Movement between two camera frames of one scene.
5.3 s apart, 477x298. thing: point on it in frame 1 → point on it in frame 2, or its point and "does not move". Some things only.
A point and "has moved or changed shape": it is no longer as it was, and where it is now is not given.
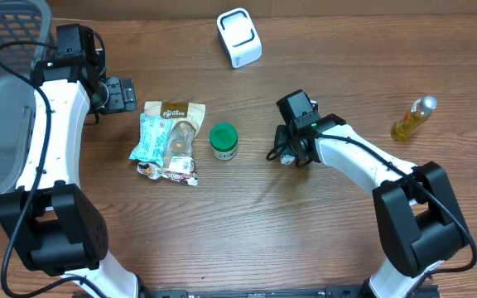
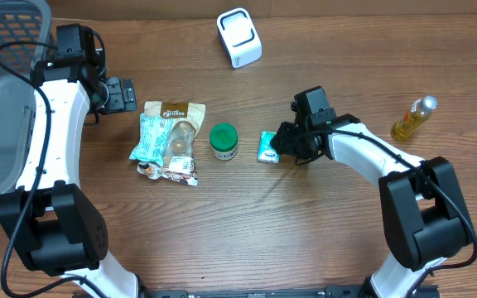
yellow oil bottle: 418,112 does not move
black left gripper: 122,102 does not move
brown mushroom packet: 179,162 does not move
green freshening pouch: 286,159 has moved or changed shape
